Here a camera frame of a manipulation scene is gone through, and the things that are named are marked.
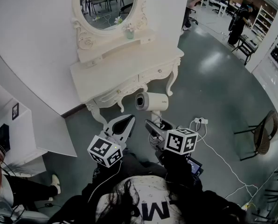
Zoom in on long white power cable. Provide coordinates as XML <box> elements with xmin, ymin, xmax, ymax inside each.
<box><xmin>194</xmin><ymin>119</ymin><xmax>259</xmax><ymax>202</ymax></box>

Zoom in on wicker chair with black frame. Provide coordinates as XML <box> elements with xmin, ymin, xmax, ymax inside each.
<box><xmin>233</xmin><ymin>109</ymin><xmax>278</xmax><ymax>161</ymax></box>

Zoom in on thin white gripper cable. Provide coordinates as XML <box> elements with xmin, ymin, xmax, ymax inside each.
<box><xmin>87</xmin><ymin>159</ymin><xmax>123</xmax><ymax>203</ymax></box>

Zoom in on person's right forearm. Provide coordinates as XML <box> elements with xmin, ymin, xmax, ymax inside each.
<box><xmin>164</xmin><ymin>154</ymin><xmax>249</xmax><ymax>224</ymax></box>

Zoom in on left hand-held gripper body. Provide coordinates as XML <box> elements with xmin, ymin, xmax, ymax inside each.
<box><xmin>87</xmin><ymin>127</ymin><xmax>127</xmax><ymax>168</ymax></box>

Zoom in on black keyboard stand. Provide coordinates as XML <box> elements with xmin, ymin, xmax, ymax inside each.
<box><xmin>231</xmin><ymin>34</ymin><xmax>261</xmax><ymax>65</ymax></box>

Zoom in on black box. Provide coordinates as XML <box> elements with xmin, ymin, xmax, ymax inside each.
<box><xmin>0</xmin><ymin>123</ymin><xmax>11</xmax><ymax>153</ymax></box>

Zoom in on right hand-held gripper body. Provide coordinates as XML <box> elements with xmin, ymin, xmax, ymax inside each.
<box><xmin>149</xmin><ymin>127</ymin><xmax>199</xmax><ymax>166</ymax></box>

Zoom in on black metal rack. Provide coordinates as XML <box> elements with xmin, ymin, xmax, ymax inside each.
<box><xmin>252</xmin><ymin>168</ymin><xmax>278</xmax><ymax>224</ymax></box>

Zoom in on white storage rack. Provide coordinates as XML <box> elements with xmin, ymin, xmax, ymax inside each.
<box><xmin>250</xmin><ymin>5</ymin><xmax>278</xmax><ymax>41</ymax></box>

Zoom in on pale green flower vase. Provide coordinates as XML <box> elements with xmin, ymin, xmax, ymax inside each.
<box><xmin>122</xmin><ymin>23</ymin><xmax>137</xmax><ymax>40</ymax></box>

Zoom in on white ornate dressing table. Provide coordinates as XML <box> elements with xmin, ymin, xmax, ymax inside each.
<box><xmin>69</xmin><ymin>47</ymin><xmax>185</xmax><ymax>128</ymax></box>

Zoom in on small black picture frame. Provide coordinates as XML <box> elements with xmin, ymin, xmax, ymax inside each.
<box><xmin>11</xmin><ymin>102</ymin><xmax>20</xmax><ymax>121</ymax></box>

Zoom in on white hair dryer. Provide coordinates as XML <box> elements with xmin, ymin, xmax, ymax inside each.
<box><xmin>135</xmin><ymin>91</ymin><xmax>170</xmax><ymax>130</ymax></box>

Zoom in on white long desk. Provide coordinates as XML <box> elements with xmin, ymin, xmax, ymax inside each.
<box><xmin>200</xmin><ymin>0</ymin><xmax>229</xmax><ymax>17</ymax></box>

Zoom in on small screen device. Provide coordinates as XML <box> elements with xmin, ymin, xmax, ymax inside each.
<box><xmin>186</xmin><ymin>157</ymin><xmax>204</xmax><ymax>175</ymax></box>

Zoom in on person's left forearm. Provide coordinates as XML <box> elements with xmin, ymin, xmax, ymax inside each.
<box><xmin>48</xmin><ymin>161</ymin><xmax>125</xmax><ymax>224</ymax></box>

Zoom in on person's white shirt torso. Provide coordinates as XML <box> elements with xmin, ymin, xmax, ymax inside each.
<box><xmin>95</xmin><ymin>175</ymin><xmax>183</xmax><ymax>224</ymax></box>

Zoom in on white shelf cabinet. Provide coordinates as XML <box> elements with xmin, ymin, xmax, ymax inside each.
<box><xmin>0</xmin><ymin>75</ymin><xmax>78</xmax><ymax>177</ymax></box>

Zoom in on person's black trouser legs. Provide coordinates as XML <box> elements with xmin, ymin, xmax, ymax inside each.
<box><xmin>120</xmin><ymin>149</ymin><xmax>168</xmax><ymax>180</ymax></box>

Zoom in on oval mirror with ornate frame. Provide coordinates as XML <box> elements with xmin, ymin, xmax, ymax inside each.
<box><xmin>70</xmin><ymin>0</ymin><xmax>157</xmax><ymax>64</ymax></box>

